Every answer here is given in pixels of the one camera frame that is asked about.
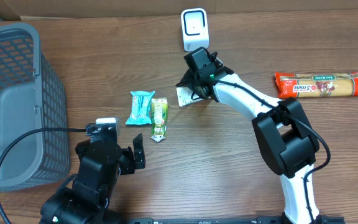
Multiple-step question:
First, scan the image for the white cream tube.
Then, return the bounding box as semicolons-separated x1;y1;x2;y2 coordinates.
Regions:
176;58;225;108

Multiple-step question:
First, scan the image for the green snack packet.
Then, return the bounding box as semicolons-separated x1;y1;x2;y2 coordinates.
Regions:
151;98;168;142

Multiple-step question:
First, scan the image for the light blue wipes packet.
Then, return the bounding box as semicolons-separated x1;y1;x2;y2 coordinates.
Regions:
126;91;155;126

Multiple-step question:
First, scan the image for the orange spaghetti packet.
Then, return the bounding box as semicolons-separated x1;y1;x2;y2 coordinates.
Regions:
275;72;358;98

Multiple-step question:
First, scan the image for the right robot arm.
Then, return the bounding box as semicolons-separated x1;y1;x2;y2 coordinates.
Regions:
176;67;322;223

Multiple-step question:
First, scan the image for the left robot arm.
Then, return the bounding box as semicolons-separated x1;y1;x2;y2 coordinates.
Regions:
40;133;145;224

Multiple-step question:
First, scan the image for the white barcode scanner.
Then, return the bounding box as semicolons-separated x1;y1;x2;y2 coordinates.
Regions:
181;8;209;52

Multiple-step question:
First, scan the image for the grey plastic mesh basket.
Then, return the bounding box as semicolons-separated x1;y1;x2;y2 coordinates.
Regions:
0;23;70;191

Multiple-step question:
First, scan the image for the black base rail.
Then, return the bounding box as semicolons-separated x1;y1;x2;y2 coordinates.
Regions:
126;214;346;224

